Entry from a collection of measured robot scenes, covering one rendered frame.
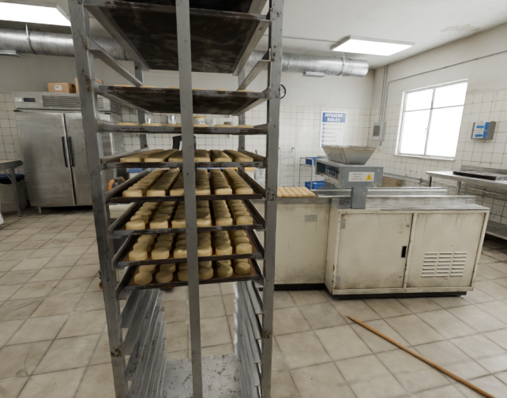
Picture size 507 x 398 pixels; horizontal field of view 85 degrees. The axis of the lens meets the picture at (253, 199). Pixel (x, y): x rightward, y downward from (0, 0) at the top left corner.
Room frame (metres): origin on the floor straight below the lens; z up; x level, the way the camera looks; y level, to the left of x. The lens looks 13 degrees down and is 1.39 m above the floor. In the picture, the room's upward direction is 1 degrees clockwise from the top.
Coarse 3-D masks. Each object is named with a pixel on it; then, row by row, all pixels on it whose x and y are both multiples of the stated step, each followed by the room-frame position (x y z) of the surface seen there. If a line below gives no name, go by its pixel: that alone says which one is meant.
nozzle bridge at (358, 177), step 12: (324, 168) 2.77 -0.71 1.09; (336, 168) 2.43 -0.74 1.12; (348, 168) 2.10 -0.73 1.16; (360, 168) 2.11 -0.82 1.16; (372, 168) 2.11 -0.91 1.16; (324, 180) 2.82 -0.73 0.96; (336, 180) 2.28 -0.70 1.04; (348, 180) 2.10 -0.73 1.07; (360, 180) 2.11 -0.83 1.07; (372, 180) 2.11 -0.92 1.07; (360, 192) 2.11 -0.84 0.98; (360, 204) 2.11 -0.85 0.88
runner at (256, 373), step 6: (234, 288) 1.34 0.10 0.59; (240, 306) 1.18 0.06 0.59; (240, 312) 1.13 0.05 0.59; (240, 318) 1.09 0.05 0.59; (246, 330) 1.01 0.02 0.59; (246, 336) 0.97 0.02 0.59; (246, 342) 0.94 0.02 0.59; (246, 348) 0.91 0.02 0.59; (252, 360) 0.85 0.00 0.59; (252, 366) 0.82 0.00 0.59; (258, 366) 0.80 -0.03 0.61; (252, 372) 0.80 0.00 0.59; (258, 372) 0.80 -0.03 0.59; (258, 378) 0.77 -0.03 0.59; (258, 384) 0.75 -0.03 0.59
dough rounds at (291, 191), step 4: (280, 188) 2.53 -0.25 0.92; (284, 188) 2.53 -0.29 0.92; (288, 188) 2.54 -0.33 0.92; (292, 188) 2.54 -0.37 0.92; (296, 188) 2.58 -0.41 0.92; (300, 188) 2.54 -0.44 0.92; (304, 188) 2.55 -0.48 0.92; (280, 192) 2.39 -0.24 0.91; (284, 192) 2.35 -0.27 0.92; (288, 192) 2.35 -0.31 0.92; (292, 192) 2.35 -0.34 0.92; (296, 192) 2.35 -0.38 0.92; (300, 192) 2.40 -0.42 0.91; (304, 192) 2.36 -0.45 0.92; (308, 192) 2.36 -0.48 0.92; (312, 192) 2.36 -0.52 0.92; (280, 196) 2.25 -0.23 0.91; (284, 196) 2.26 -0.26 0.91; (288, 196) 2.28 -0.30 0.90; (292, 196) 2.26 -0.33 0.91; (296, 196) 2.28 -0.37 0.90; (300, 196) 2.26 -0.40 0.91; (304, 196) 2.27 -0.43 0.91; (308, 196) 2.28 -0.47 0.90; (312, 196) 2.27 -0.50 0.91
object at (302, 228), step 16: (288, 208) 2.26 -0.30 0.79; (304, 208) 2.27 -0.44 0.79; (320, 208) 2.28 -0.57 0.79; (288, 224) 2.26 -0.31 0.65; (304, 224) 2.27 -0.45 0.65; (320, 224) 2.28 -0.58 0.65; (288, 240) 2.27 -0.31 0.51; (304, 240) 2.27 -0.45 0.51; (320, 240) 2.28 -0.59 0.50; (288, 256) 2.27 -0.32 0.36; (304, 256) 2.28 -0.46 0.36; (320, 256) 2.28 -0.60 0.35; (288, 272) 2.27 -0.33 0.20; (304, 272) 2.28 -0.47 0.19; (320, 272) 2.29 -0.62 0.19; (288, 288) 2.30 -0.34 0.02; (304, 288) 2.31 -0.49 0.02; (320, 288) 2.32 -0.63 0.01
